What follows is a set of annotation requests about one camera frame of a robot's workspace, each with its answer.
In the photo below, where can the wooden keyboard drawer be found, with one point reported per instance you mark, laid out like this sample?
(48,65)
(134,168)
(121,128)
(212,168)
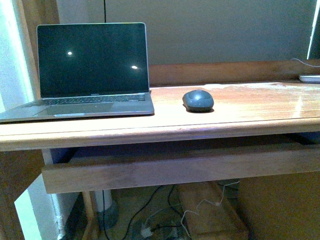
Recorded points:
(105,173)

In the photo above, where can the wooden plank on floor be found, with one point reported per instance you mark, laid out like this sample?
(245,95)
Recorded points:
(210,212)

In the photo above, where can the black monitor edge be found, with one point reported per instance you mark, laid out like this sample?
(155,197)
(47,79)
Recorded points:
(314,43)

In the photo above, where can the silver laptop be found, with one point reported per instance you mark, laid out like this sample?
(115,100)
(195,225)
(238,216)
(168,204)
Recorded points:
(89,70)

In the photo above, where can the grey Logitech computer mouse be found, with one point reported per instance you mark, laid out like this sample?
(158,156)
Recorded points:
(198,101)

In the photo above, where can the white pipe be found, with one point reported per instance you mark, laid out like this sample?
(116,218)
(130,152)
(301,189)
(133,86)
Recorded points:
(103,199)

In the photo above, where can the white device on desk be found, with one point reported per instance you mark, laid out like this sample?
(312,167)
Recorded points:
(310,79)

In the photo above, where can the wooden desk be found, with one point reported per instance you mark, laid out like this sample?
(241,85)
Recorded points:
(251,99)

